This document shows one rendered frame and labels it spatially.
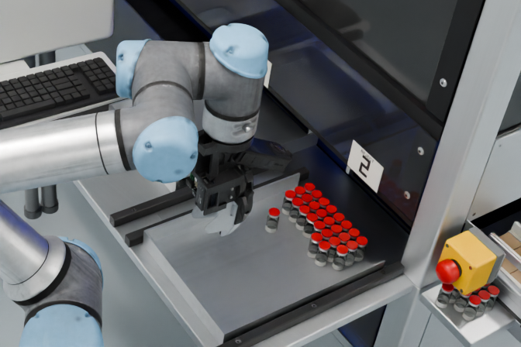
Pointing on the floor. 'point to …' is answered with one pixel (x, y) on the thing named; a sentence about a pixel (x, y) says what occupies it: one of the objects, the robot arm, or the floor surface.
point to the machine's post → (460, 151)
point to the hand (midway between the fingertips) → (226, 226)
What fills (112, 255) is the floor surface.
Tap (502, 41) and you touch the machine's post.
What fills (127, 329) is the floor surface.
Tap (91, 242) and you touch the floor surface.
